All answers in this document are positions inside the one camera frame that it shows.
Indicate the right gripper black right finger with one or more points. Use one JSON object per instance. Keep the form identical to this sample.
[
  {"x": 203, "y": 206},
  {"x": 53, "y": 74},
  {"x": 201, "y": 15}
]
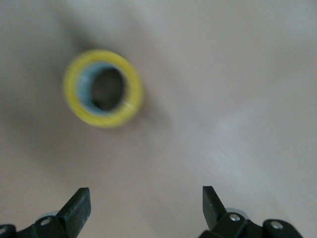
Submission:
[{"x": 213, "y": 210}]

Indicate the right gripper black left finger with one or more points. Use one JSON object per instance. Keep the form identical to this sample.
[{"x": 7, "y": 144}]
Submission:
[{"x": 74, "y": 213}]

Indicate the yellow clear tape roll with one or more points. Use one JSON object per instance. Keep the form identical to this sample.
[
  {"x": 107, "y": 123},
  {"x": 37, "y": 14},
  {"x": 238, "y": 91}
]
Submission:
[{"x": 74, "y": 104}]

